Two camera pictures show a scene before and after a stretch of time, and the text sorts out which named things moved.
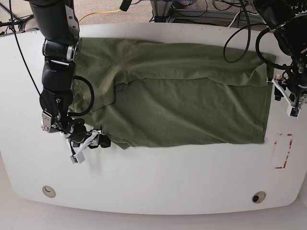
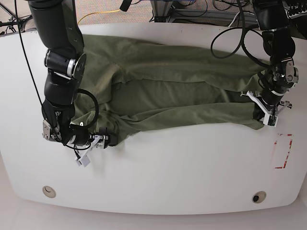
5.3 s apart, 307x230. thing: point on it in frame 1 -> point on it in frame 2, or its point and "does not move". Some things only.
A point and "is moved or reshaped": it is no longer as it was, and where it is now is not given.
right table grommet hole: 258,197 does not move
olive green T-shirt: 143,93 is moved or reshaped
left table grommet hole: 49,191 does not move
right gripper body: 294,81 -> 280,76
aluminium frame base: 161,10 does not move
